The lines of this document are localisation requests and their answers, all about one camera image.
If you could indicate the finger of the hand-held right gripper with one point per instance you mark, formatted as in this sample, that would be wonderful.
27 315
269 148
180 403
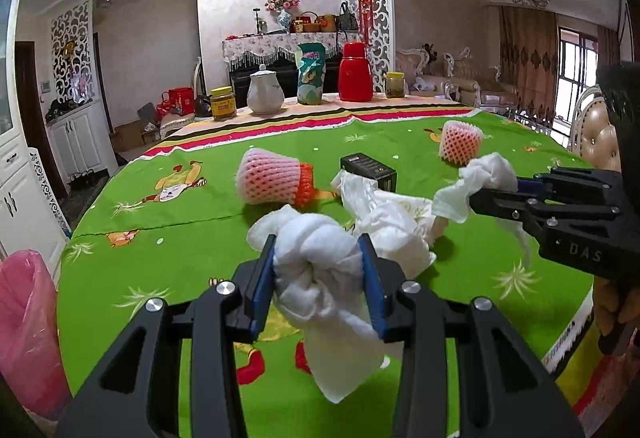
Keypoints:
527 187
500 205

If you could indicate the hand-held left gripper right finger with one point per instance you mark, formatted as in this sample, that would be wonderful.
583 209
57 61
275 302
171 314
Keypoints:
374 290

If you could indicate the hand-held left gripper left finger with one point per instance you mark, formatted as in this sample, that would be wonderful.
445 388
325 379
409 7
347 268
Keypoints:
262 285

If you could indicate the knotted white paper towel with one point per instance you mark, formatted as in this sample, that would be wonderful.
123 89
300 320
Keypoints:
315 258

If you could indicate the pink foam fruit net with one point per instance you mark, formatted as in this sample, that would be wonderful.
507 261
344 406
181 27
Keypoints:
460 142

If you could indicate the pink and orange foam net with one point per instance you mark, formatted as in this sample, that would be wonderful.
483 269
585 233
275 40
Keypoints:
265 178

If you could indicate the small black box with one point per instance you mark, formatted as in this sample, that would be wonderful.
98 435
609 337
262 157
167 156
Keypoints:
367 167

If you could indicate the pink trash bin bag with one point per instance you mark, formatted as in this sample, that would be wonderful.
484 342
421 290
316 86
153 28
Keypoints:
27 333

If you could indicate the person's right hand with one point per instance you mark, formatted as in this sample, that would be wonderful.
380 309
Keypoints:
607 303

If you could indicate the green cartoon tablecloth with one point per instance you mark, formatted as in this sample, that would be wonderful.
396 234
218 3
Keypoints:
450 308

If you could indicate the beige tufted dining chair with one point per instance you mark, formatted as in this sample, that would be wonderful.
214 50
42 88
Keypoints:
597 137

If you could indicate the brown patterned curtain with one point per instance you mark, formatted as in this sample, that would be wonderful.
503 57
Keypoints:
527 67
609 45

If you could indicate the ornate cream sofa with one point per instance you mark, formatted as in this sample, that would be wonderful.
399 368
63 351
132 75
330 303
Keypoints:
465 80

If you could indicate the window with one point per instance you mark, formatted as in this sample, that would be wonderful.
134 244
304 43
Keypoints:
577 72

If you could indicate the glass jar with yellow lid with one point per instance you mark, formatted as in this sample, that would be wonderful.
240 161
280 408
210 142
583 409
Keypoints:
394 85

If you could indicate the yellow-labelled jar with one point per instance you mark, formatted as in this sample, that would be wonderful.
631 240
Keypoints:
223 105

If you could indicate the cream side chair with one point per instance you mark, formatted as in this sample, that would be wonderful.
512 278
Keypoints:
175 122

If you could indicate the black bag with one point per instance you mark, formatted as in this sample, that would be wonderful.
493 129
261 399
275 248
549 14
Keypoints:
203 106

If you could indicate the white ceramic teapot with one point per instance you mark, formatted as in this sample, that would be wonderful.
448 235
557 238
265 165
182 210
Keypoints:
265 92

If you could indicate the red thermos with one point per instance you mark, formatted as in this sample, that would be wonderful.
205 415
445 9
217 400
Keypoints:
355 75

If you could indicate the dark door mat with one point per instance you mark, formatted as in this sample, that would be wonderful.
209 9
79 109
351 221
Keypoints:
82 203

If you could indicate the brown cardboard box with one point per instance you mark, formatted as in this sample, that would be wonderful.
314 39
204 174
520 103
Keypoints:
131 132

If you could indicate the red gift box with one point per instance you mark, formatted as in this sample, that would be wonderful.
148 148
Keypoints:
179 100

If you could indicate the black piano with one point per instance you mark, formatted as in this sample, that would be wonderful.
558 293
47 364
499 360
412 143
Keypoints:
285 77

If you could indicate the row of dark shoes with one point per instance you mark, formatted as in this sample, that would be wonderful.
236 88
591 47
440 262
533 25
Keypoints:
81 175

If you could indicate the green printed snack bag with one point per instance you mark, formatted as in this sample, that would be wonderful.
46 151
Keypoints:
311 77

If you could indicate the low white cabinet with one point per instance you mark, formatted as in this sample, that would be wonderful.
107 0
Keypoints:
80 140

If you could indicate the white carved panel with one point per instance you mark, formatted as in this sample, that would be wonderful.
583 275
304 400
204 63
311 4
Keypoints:
47 193

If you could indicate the grey handbag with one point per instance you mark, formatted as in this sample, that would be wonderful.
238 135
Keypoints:
348 20

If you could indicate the lace piano cover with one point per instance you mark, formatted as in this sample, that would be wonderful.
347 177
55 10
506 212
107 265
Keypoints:
270 45

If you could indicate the orange handbag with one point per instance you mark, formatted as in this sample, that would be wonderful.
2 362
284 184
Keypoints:
327 22

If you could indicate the brown wicker basket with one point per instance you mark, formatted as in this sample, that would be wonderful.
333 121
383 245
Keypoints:
309 24

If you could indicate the tall white glass-door cabinet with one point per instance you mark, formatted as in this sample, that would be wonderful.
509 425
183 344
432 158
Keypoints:
20 178

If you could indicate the pile of dark bags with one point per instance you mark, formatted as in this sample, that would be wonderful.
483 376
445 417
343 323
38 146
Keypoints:
65 107

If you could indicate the dark wooden door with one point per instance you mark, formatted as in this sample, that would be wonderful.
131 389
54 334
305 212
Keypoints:
37 127

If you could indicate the blue-white vase with pink flowers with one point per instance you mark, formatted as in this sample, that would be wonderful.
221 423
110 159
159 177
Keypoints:
283 10

